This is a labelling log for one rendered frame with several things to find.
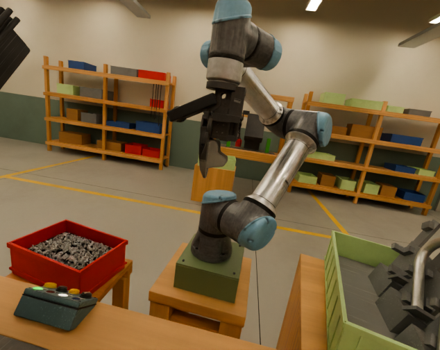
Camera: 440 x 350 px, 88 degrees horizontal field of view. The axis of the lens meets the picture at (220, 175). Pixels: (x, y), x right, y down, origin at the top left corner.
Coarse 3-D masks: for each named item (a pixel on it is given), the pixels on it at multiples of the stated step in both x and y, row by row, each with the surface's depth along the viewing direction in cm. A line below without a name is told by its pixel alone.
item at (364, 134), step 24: (336, 96) 469; (432, 120) 450; (360, 144) 523; (384, 144) 471; (408, 144) 470; (432, 144) 503; (360, 168) 487; (384, 168) 511; (408, 168) 482; (336, 192) 505; (360, 192) 504; (384, 192) 504; (408, 192) 495; (432, 192) 484
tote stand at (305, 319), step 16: (304, 256) 119; (304, 272) 105; (320, 272) 107; (304, 288) 95; (320, 288) 96; (288, 304) 124; (304, 304) 86; (320, 304) 87; (288, 320) 110; (304, 320) 79; (320, 320) 80; (288, 336) 99; (304, 336) 73; (320, 336) 74
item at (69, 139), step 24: (48, 72) 534; (72, 72) 518; (96, 72) 516; (120, 72) 512; (144, 72) 505; (168, 72) 496; (48, 96) 544; (72, 96) 531; (96, 96) 532; (168, 96) 511; (48, 120) 552; (72, 120) 549; (96, 120) 546; (48, 144) 571; (72, 144) 564; (96, 144) 603; (120, 144) 558; (144, 144) 587; (168, 144) 577
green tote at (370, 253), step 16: (336, 240) 114; (352, 240) 111; (368, 240) 109; (336, 256) 90; (352, 256) 112; (368, 256) 109; (384, 256) 106; (336, 272) 81; (336, 288) 77; (336, 304) 72; (336, 320) 68; (336, 336) 64; (352, 336) 59; (368, 336) 57; (384, 336) 57
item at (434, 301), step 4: (432, 300) 64; (436, 300) 63; (432, 304) 63; (436, 304) 63; (436, 308) 63; (428, 336) 59; (432, 336) 59; (436, 336) 59; (424, 340) 60; (428, 340) 58; (432, 340) 58; (436, 340) 58; (428, 344) 58; (432, 344) 58; (436, 344) 58; (432, 348) 58; (436, 348) 57
